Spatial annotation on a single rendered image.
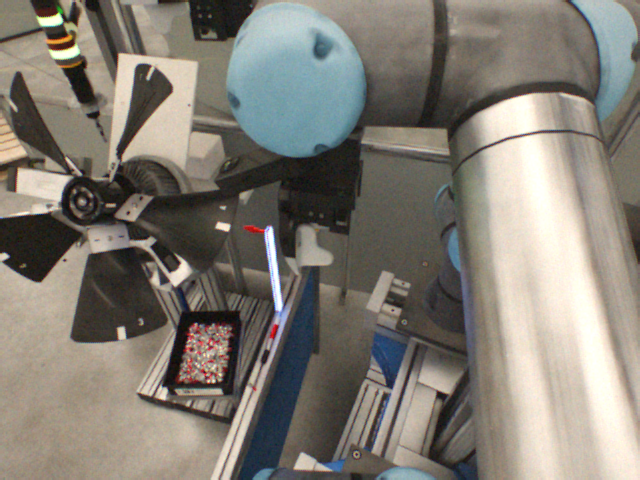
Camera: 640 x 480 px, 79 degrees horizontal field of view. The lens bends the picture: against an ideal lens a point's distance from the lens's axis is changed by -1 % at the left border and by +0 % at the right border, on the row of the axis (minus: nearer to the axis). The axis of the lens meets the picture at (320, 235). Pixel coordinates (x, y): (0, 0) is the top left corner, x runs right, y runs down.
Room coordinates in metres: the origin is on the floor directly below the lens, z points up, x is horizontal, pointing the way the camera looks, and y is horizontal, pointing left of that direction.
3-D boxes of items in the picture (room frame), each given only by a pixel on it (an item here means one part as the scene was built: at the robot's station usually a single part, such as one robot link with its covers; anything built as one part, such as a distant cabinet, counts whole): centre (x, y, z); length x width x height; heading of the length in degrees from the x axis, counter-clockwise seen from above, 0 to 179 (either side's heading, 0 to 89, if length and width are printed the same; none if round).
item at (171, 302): (0.85, 0.56, 0.46); 0.09 x 0.05 x 0.91; 76
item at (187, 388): (0.50, 0.31, 0.85); 0.22 x 0.17 x 0.07; 1
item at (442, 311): (0.53, -0.32, 1.09); 0.15 x 0.15 x 0.10
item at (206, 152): (1.33, 0.50, 0.92); 0.17 x 0.16 x 0.11; 166
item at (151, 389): (0.94, 0.54, 0.04); 0.62 x 0.45 x 0.08; 166
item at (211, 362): (0.50, 0.31, 0.83); 0.19 x 0.14 x 0.04; 1
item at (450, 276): (0.53, -0.32, 1.20); 0.13 x 0.12 x 0.14; 175
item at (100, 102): (0.73, 0.46, 1.50); 0.09 x 0.07 x 0.10; 21
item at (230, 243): (1.28, 0.43, 0.42); 0.04 x 0.04 x 0.83; 76
